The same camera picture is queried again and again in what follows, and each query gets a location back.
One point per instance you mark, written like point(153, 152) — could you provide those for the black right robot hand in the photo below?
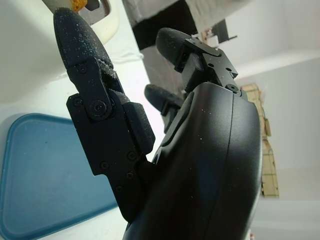
point(200, 162)

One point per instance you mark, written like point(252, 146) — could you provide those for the slice of toast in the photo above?
point(78, 5)

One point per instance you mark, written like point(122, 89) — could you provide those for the person in black trousers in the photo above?
point(160, 32)

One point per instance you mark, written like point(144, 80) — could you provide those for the cream two-slot toaster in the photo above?
point(25, 37)

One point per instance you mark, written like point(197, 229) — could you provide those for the blue plastic tray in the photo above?
point(40, 170)

